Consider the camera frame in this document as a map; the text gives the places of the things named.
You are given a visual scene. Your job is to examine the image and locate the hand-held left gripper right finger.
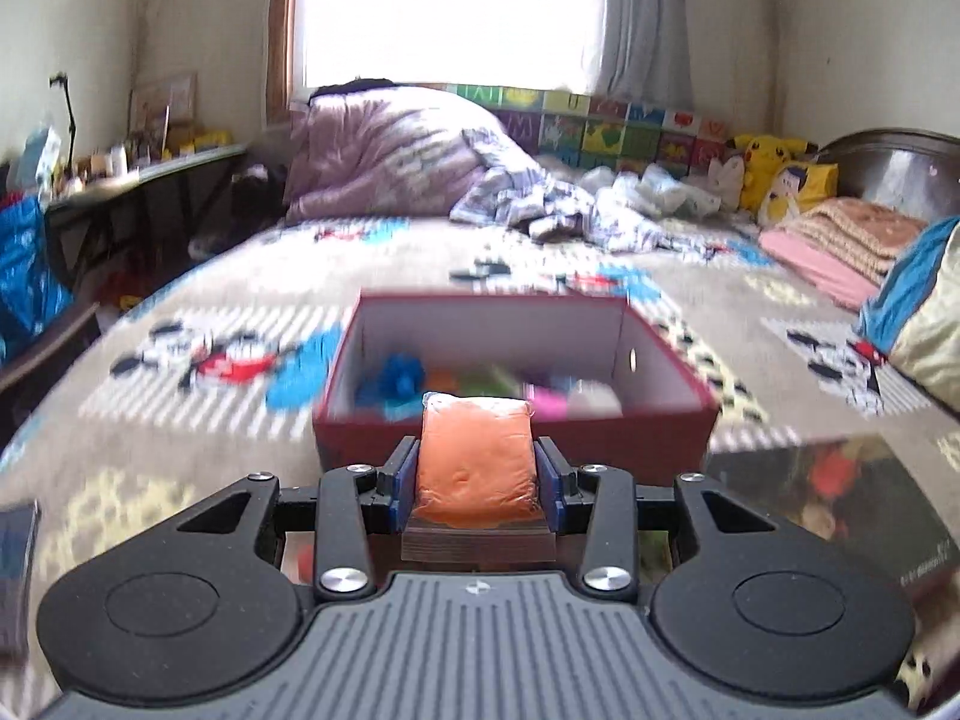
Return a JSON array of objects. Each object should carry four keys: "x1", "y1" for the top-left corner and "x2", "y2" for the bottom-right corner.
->
[{"x1": 533, "y1": 436, "x2": 760, "y2": 601}]

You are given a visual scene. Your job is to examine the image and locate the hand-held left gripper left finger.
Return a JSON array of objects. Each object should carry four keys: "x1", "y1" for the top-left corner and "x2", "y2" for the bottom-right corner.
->
[{"x1": 178, "y1": 436, "x2": 422, "y2": 602}]

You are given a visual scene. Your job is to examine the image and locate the orange clay packet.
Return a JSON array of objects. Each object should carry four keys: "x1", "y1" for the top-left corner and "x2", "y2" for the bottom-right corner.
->
[{"x1": 415, "y1": 392, "x2": 542, "y2": 530}]

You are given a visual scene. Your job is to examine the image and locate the red cardboard box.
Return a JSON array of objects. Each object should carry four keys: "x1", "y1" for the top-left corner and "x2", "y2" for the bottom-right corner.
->
[{"x1": 311, "y1": 292, "x2": 722, "y2": 497}]

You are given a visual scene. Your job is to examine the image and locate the pink toy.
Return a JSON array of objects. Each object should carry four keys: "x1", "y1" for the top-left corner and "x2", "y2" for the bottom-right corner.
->
[{"x1": 524, "y1": 384, "x2": 572, "y2": 419}]

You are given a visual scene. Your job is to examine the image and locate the blue toy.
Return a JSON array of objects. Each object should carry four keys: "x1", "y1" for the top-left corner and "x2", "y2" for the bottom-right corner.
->
[{"x1": 355, "y1": 354, "x2": 427, "y2": 419}]

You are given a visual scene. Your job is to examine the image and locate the green toy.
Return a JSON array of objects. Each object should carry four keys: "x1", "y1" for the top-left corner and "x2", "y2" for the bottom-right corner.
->
[{"x1": 456, "y1": 366, "x2": 526, "y2": 397}]

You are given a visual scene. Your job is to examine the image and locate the cartoon printed blanket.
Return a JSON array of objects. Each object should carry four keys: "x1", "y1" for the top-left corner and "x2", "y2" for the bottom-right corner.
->
[{"x1": 0, "y1": 211, "x2": 960, "y2": 713}]

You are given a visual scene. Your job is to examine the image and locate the striped cloth pile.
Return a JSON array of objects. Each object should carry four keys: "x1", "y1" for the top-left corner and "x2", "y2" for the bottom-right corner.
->
[{"x1": 448, "y1": 127, "x2": 680, "y2": 253}]

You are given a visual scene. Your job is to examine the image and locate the dark glossy book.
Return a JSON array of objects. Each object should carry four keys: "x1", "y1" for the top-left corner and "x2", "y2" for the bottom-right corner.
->
[{"x1": 705, "y1": 433, "x2": 960, "y2": 605}]

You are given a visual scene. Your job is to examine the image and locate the white plastic bag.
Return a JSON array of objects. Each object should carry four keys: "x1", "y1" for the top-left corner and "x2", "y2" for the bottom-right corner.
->
[{"x1": 583, "y1": 163, "x2": 722, "y2": 220}]

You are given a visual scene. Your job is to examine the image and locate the purple duvet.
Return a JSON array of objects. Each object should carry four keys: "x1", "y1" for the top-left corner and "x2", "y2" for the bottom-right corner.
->
[{"x1": 283, "y1": 85, "x2": 542, "y2": 224}]

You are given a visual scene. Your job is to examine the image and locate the white plush toy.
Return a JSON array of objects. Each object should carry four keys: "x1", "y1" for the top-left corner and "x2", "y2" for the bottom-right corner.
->
[{"x1": 703, "y1": 152, "x2": 748, "y2": 209}]

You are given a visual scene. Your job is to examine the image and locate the pink folded blanket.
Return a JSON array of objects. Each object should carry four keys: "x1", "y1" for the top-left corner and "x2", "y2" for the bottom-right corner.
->
[{"x1": 757, "y1": 197, "x2": 929, "y2": 310}]

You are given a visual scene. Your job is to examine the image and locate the dark chair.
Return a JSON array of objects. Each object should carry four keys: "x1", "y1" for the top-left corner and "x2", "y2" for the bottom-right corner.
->
[{"x1": 0, "y1": 298, "x2": 103, "y2": 432}]

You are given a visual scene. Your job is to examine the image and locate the yellow cartoon cushion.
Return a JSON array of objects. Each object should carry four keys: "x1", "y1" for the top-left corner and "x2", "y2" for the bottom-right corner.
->
[{"x1": 756, "y1": 161, "x2": 841, "y2": 230}]

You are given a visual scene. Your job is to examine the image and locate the yellow plush toy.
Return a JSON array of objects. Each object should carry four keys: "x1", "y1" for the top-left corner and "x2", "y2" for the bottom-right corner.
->
[{"x1": 731, "y1": 133, "x2": 820, "y2": 212}]

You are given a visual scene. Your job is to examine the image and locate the dark desk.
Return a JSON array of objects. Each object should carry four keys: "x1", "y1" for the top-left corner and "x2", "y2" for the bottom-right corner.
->
[{"x1": 43, "y1": 141, "x2": 250, "y2": 293}]

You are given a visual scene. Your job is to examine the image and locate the dark flat case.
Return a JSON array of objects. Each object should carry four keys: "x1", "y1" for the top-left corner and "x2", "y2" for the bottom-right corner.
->
[{"x1": 0, "y1": 501, "x2": 43, "y2": 662}]

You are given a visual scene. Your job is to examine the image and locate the blue and cream pillow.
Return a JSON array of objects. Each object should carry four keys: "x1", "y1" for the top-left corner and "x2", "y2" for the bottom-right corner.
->
[{"x1": 857, "y1": 216, "x2": 960, "y2": 415}]

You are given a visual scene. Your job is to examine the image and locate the blue plastic bag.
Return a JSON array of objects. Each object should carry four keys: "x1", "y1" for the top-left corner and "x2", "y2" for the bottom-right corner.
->
[{"x1": 0, "y1": 193, "x2": 76, "y2": 350}]

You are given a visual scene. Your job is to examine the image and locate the window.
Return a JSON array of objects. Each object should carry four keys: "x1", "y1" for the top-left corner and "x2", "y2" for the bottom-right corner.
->
[{"x1": 270, "y1": 0, "x2": 614, "y2": 125}]

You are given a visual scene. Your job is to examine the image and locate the dark wooden headboard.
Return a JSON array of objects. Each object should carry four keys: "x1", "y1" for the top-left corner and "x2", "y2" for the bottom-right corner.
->
[{"x1": 816, "y1": 127, "x2": 960, "y2": 226}]

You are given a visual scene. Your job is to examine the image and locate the grey curtain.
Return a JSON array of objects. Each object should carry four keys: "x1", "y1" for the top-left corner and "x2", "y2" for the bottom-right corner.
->
[{"x1": 596, "y1": 0, "x2": 695, "y2": 104}]

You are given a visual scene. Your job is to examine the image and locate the black desk lamp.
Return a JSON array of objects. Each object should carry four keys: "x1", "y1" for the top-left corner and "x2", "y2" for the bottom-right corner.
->
[{"x1": 48, "y1": 71, "x2": 80, "y2": 175}]

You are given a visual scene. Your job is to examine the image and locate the colourful foam wall mat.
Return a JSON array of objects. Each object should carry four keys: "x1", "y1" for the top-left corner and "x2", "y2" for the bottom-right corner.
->
[{"x1": 448, "y1": 84, "x2": 751, "y2": 175}]

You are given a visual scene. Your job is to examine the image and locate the picture frame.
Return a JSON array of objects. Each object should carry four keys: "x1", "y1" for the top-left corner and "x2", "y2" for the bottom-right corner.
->
[{"x1": 127, "y1": 73, "x2": 200, "y2": 145}]

